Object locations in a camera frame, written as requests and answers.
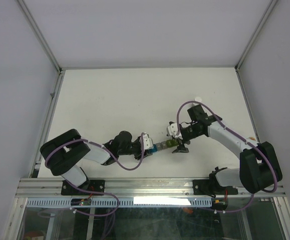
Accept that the aluminium mounting rail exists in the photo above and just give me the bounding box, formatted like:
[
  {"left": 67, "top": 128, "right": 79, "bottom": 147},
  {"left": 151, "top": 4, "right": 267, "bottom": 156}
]
[{"left": 16, "top": 176, "right": 284, "bottom": 199}]

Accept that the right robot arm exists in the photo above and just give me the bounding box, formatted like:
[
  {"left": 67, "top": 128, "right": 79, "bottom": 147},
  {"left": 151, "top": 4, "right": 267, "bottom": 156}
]
[{"left": 167, "top": 100, "right": 282, "bottom": 197}]

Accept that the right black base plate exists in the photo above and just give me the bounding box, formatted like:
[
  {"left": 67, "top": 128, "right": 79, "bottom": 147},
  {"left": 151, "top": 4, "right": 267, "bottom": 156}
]
[{"left": 192, "top": 179, "right": 238, "bottom": 198}]

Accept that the white pill bottle blue label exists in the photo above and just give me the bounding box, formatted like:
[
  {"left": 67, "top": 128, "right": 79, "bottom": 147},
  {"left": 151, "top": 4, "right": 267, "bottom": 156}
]
[{"left": 194, "top": 97, "right": 202, "bottom": 103}]

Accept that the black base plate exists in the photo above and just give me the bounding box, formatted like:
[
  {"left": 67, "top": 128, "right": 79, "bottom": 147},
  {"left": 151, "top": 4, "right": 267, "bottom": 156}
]
[
  {"left": 192, "top": 179, "right": 238, "bottom": 198},
  {"left": 61, "top": 179, "right": 105, "bottom": 196}
]

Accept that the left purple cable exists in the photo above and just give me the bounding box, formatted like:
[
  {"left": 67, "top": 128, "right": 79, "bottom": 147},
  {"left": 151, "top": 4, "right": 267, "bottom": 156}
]
[{"left": 44, "top": 131, "right": 148, "bottom": 223}]

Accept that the clear pill box SAT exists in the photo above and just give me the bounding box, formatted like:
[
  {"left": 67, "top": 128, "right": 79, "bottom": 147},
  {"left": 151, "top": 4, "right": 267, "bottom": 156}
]
[{"left": 161, "top": 141, "right": 168, "bottom": 150}]

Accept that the grey slotted cable duct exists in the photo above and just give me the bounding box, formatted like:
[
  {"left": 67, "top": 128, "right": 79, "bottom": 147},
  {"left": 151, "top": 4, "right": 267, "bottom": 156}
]
[{"left": 27, "top": 196, "right": 212, "bottom": 209}]

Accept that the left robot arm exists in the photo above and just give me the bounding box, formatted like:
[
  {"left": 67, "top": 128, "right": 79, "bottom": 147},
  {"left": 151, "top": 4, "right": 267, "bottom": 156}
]
[{"left": 40, "top": 129, "right": 154, "bottom": 194}]

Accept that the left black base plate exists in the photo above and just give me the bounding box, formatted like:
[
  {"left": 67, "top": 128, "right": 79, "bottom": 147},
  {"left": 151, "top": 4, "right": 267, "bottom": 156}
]
[{"left": 61, "top": 179, "right": 105, "bottom": 196}]

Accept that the green pill box SUN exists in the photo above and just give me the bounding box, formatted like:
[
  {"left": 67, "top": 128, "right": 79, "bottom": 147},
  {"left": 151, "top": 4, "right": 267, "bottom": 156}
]
[{"left": 166, "top": 139, "right": 175, "bottom": 148}]

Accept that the teal pill box FRI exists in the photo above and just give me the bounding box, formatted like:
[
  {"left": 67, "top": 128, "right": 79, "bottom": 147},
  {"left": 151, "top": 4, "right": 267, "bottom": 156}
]
[{"left": 148, "top": 144, "right": 158, "bottom": 154}]

